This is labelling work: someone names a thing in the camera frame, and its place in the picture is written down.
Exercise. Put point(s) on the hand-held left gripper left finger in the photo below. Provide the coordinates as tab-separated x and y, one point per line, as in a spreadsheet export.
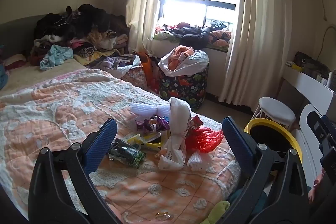
101	145

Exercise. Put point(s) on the white bottle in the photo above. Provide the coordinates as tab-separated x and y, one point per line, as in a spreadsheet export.
329	79

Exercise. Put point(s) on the dark green snack packet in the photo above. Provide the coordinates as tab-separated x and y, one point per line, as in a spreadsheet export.
126	154

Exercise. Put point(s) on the red plastic bag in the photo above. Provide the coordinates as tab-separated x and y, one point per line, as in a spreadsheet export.
207	140

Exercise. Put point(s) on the small yellow box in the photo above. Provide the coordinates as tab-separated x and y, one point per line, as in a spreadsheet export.
295	66

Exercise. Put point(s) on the narrow cream curtain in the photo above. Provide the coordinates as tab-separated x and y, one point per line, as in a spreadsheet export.
144	3

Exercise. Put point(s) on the pink cloth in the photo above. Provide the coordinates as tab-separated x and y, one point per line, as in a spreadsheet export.
14	61

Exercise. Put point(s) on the white striped plastic bag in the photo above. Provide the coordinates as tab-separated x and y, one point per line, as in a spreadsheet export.
195	161

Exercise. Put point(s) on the orange bag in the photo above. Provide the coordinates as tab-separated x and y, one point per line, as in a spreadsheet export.
148	69

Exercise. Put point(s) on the light blue garment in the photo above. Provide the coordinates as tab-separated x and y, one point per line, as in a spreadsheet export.
56	56

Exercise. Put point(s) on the dark bag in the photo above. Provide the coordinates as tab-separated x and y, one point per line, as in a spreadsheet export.
307	62

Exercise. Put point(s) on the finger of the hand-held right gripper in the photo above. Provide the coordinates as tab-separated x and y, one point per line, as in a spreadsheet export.
315	124
329	124

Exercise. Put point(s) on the white round stool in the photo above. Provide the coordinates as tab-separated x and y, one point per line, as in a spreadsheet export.
275	109

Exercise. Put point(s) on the white drawer cabinet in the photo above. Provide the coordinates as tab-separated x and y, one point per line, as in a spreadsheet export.
307	150

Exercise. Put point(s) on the yellow rim trash bin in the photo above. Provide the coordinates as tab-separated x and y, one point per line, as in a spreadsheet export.
262	121

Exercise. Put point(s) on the lilac white garment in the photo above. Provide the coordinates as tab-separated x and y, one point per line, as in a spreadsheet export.
115	64

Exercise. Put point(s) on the wide cream curtain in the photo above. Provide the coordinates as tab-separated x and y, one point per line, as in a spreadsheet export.
257	29

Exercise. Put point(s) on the yellow white packet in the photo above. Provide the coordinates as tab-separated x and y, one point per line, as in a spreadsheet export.
152	146

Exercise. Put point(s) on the orange garment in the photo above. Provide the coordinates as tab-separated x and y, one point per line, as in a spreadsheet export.
178	56

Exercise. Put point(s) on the white desk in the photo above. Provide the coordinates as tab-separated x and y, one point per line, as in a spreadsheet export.
307	85

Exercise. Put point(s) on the beige bed sheet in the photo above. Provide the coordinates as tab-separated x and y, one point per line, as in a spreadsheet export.
26	77

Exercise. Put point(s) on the green fleece jacket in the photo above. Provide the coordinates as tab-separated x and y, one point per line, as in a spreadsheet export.
215	212

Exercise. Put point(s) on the orange white tufted blanket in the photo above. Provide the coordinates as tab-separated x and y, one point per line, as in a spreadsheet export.
65	108

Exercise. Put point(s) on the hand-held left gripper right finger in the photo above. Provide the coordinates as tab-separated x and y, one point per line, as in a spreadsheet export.
237	142

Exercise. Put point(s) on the dinosaur print laundry basket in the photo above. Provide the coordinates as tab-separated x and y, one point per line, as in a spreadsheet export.
183	90

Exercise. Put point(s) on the pink floral bag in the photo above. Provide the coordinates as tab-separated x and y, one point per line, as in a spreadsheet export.
135	79

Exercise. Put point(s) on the person's right hand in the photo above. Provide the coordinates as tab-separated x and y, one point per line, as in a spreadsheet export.
317	188

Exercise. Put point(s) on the purple snack wrapper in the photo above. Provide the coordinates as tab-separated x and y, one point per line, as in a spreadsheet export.
143	124

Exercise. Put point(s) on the person's left hand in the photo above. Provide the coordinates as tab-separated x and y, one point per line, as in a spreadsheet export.
164	216

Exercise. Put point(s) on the person's teal trouser leg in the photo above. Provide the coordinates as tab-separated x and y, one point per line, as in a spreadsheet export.
236	199

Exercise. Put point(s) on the clear white plastic bag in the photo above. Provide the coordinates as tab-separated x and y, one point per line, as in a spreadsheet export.
144	109

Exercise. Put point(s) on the heap of windowsill clothes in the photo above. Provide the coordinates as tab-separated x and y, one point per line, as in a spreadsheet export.
191	32

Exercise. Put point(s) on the large white plastic bag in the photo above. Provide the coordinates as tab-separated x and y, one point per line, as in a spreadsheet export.
197	58

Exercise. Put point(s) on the pile of clothes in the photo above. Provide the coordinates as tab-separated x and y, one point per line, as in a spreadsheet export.
86	27

